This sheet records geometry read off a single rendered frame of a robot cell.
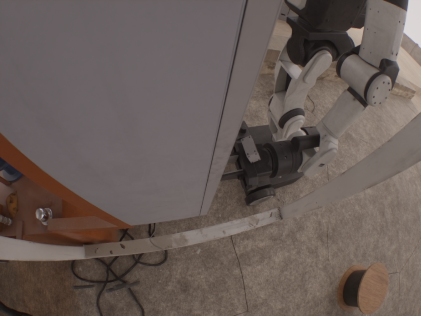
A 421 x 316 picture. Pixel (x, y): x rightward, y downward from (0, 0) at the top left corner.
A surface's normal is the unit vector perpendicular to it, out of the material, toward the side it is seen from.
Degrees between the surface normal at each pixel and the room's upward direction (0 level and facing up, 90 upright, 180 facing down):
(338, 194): 99
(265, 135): 0
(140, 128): 90
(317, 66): 90
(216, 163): 90
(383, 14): 93
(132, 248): 0
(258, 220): 0
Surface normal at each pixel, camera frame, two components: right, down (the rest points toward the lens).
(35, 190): 0.10, -0.48
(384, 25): -0.68, 0.61
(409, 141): -0.98, 0.22
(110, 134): 0.22, 0.87
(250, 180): 0.22, 0.27
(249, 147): -0.40, -0.35
